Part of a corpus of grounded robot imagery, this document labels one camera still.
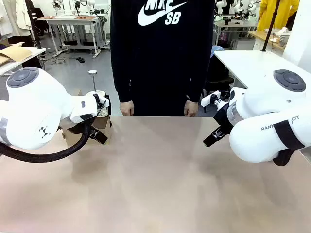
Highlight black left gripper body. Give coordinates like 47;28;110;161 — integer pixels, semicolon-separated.
59;118;98;135

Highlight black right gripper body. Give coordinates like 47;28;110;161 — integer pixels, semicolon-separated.
213;103;234;134

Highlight person left forearm black sleeve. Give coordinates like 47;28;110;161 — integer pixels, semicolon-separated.
186;55;215;103

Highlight person right forearm black sleeve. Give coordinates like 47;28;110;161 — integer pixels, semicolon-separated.
110;55;134;103

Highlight person left hand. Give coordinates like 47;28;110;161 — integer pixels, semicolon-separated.
183;100;200;118

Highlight person right hand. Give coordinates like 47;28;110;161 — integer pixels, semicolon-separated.
119;100;135;117

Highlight brown cardboard box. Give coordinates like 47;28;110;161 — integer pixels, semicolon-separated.
62;88;113;146

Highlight white side table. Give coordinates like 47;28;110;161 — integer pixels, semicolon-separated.
213;50;311;89

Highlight blue cloth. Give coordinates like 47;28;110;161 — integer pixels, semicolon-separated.
209;45;225;59

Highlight white table with grey edge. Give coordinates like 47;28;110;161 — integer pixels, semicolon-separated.
0;46;47;76

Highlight person torso black hoodie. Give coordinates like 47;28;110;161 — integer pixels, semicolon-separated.
109;0;216;117

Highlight light wooden table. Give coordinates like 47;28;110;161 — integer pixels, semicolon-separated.
247;29;290;52

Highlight flat brown cardboard sheet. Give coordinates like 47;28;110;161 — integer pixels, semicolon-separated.
0;42;34;65

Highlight white workbench with robots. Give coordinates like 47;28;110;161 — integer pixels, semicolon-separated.
213;14;259;46

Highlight grey stacked cups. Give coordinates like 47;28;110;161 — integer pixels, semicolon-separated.
278;33;290;47

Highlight black tripod pole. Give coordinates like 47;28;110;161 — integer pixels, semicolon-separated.
260;0;280;53

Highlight brown top workbench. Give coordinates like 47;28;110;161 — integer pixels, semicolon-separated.
37;14;109;59

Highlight person in yellow coat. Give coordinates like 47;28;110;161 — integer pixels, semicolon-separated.
257;0;301;32

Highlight white coats on rack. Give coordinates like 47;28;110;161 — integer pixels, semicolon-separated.
0;0;34;38

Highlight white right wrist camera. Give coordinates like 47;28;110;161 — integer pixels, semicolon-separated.
201;90;230;108

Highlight black braided cable sleeve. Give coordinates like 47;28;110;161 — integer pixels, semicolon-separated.
0;120;98;164

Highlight black strap on arm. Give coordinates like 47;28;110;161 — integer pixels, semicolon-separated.
272;118;306;167

